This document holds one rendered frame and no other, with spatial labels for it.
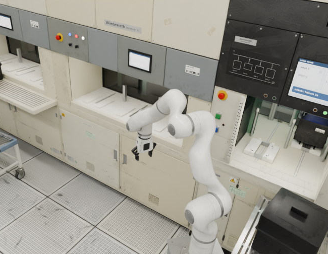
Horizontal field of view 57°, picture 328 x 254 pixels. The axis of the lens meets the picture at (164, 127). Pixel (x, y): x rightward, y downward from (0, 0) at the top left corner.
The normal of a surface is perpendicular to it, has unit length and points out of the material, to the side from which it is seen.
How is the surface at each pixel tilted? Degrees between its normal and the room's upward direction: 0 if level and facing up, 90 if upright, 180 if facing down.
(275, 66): 90
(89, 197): 0
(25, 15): 90
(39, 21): 90
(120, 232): 0
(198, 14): 90
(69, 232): 0
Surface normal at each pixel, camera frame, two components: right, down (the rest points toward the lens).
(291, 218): 0.07, -0.85
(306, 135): -0.53, 0.40
